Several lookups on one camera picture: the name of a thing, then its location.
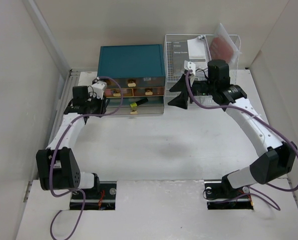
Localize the grey Canon setup guide booklet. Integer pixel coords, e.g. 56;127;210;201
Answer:
171;35;210;74

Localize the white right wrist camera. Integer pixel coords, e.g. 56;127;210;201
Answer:
184;60;196;85

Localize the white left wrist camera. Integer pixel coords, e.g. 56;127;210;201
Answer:
91;80;107;100

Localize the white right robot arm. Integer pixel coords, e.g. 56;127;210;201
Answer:
168;59;298;200

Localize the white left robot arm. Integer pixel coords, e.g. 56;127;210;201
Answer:
36;81;107;199

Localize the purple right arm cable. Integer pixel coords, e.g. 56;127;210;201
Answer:
185;69;298;212

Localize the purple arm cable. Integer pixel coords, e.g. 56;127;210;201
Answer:
48;76;124;240
185;69;298;212

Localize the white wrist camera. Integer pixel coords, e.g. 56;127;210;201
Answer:
184;60;196;85
91;80;107;100

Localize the pink yellow highlighter marker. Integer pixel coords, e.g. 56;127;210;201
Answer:
130;98;148;109

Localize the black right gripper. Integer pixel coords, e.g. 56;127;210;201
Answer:
167;73;216;110

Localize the teal drawer organizer box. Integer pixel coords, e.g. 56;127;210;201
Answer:
97;44;166;115

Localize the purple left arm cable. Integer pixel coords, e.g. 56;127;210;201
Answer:
48;76;124;240

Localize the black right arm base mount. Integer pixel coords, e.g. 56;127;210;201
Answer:
203;179;253;210

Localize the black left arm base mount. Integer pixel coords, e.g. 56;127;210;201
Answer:
69;181;117;211

